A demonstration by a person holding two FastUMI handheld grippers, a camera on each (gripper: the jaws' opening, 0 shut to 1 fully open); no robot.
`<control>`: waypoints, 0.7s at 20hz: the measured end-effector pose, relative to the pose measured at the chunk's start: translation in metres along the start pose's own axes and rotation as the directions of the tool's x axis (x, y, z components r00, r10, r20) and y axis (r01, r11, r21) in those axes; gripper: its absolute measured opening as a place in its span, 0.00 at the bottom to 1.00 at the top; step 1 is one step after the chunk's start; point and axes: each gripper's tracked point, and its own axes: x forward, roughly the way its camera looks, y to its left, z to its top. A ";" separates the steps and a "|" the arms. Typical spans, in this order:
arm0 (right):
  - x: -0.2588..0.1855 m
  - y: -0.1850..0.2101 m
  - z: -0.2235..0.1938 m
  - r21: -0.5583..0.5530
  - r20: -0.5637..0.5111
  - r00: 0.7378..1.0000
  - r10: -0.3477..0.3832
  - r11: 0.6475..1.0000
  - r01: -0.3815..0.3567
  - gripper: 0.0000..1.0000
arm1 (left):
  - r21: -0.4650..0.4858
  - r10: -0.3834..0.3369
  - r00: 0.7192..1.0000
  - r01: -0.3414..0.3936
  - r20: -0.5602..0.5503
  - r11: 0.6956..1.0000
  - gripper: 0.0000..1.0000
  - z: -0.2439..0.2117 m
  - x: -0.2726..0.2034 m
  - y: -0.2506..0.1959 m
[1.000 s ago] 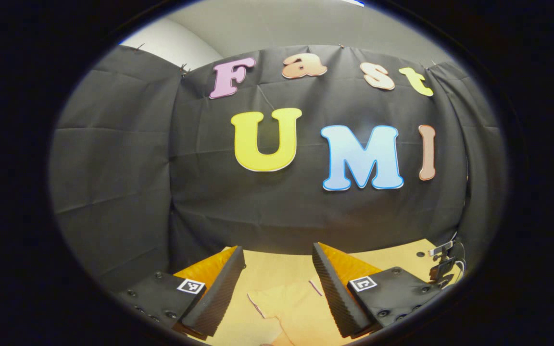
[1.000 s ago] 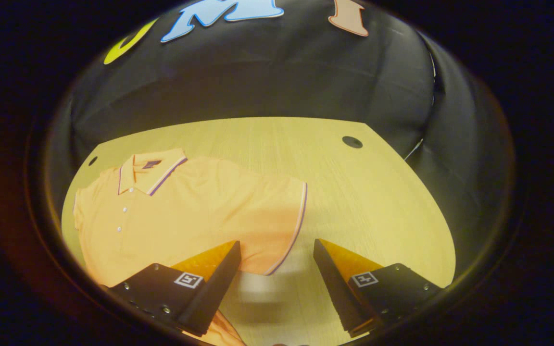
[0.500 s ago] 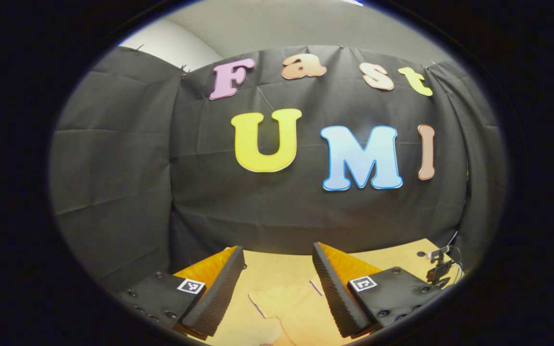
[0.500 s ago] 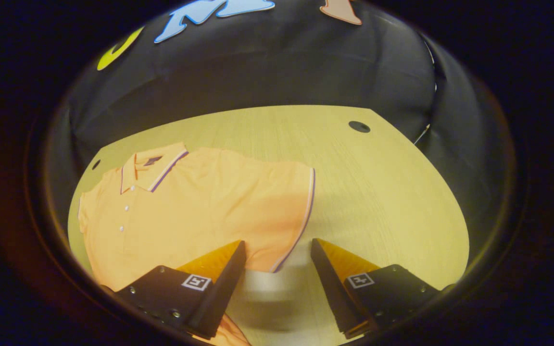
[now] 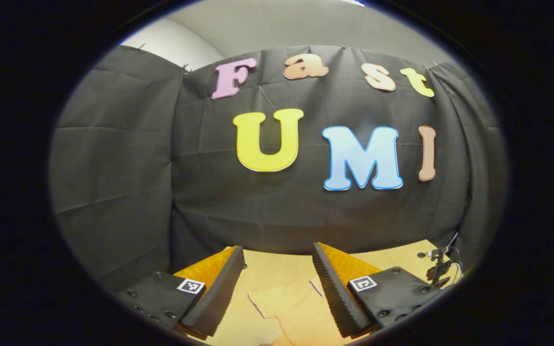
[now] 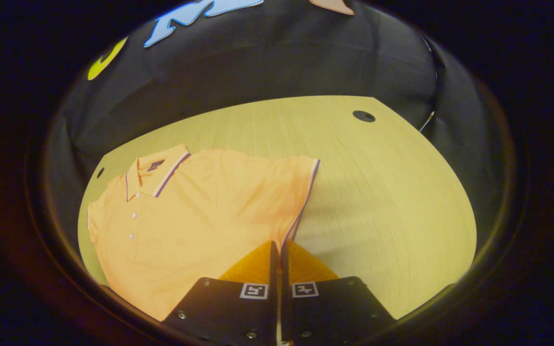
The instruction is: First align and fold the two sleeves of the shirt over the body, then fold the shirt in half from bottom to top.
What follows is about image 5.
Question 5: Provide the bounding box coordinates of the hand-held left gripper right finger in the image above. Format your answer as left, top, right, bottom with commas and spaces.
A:
312, 242, 446, 339

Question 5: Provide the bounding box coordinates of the white cable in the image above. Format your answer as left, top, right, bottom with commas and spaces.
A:
443, 233, 463, 284

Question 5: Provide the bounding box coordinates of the black metal clamp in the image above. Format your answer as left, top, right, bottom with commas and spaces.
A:
426, 247, 453, 289

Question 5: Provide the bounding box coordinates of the orange T-shirt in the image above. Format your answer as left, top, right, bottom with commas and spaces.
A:
247, 280, 354, 346

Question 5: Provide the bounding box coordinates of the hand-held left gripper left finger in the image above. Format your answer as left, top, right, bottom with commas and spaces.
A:
113, 246, 247, 342

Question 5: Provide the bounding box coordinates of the black backdrop cloth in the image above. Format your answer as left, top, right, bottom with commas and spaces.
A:
49, 44, 508, 289

